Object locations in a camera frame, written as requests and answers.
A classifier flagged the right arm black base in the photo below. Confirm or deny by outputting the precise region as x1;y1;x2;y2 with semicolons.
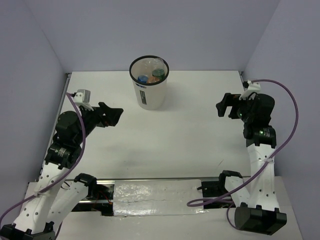
197;173;232;210

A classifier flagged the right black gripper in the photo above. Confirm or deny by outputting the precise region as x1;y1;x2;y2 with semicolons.
216;92;256;123

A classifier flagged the silver tape patch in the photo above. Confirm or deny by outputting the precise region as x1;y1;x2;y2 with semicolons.
113;179;206;217

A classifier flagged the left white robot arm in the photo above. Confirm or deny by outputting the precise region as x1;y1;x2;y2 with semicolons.
0;102;124;240

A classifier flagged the clear bottle blue label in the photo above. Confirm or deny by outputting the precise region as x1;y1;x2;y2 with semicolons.
139;58;156;77

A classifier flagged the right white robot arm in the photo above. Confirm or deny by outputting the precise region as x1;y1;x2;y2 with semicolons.
216;92;287;235

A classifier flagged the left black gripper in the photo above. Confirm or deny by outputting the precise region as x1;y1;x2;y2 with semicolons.
74;102;123;145

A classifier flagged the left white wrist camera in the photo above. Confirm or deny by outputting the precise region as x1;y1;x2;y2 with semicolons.
72;89;92;110

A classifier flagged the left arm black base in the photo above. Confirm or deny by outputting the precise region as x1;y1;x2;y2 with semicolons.
72;183;115;217

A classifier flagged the Pepsi bottle blue label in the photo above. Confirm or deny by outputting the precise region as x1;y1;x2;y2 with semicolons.
137;74;149;84

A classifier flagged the white bin with black rim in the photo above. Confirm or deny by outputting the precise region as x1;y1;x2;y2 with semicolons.
129;55;170;110

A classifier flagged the clear bottle green label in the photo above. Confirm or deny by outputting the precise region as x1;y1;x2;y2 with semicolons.
151;58;165;80

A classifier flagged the long orange bottle white cap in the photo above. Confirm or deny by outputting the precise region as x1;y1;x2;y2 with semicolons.
147;76;160;84

